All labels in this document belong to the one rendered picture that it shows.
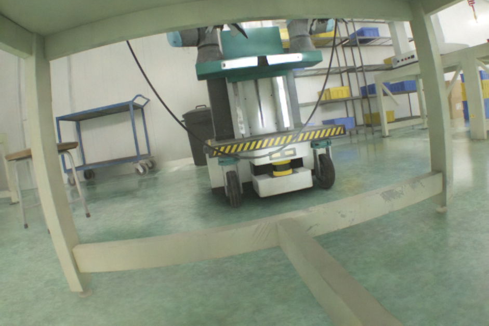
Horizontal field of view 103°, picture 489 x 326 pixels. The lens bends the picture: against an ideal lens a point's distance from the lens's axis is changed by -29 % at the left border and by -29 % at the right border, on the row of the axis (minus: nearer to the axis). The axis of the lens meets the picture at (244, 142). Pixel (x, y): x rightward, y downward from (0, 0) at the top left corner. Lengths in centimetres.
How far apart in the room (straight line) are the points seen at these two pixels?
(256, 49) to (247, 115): 38
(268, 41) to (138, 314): 141
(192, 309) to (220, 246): 17
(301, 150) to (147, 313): 94
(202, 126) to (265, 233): 248
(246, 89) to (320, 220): 103
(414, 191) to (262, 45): 110
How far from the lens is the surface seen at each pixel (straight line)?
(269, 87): 159
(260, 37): 157
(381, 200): 80
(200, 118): 306
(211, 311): 64
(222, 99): 166
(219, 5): 72
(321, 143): 137
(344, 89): 364
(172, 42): 135
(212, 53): 135
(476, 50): 240
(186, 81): 367
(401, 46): 316
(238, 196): 126
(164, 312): 68
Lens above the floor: 39
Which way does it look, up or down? 4 degrees down
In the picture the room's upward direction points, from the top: 9 degrees counter-clockwise
